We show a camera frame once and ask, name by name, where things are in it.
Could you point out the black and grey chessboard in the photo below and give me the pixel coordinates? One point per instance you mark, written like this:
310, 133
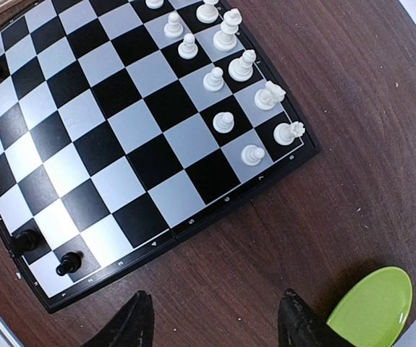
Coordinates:
107, 145

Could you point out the white pawn seven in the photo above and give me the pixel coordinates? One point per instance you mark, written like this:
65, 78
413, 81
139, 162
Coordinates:
213, 81

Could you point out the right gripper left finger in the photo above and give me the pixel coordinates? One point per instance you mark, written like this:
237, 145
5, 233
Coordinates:
132, 325

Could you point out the white pawn five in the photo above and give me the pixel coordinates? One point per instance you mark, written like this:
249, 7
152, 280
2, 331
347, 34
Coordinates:
173, 28

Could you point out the white pawn three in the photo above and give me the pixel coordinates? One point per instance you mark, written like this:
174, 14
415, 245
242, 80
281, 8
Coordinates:
251, 155

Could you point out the black pawn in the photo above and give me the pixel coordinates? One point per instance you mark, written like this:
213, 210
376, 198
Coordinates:
69, 263

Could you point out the white queen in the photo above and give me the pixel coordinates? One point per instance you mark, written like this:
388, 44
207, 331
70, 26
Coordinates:
207, 12

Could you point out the white rook far right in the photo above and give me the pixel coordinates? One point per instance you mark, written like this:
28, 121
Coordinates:
285, 134

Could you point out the white pawn six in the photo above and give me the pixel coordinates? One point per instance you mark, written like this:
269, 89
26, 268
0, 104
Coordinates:
188, 48

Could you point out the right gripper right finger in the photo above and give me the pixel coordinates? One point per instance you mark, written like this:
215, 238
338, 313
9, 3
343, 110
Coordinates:
299, 325

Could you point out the white pawn four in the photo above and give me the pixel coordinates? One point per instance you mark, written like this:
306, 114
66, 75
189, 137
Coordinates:
154, 4

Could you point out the white king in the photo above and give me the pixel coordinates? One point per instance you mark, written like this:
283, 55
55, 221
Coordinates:
225, 39

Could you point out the white pawn eight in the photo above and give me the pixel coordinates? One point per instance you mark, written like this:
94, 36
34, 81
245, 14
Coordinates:
223, 122

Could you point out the white bishop right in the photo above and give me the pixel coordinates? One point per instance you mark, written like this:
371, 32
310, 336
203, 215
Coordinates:
241, 69

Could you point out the white knight right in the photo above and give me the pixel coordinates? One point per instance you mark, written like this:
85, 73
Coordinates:
266, 98

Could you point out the green plate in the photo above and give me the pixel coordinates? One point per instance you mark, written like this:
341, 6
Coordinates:
374, 311

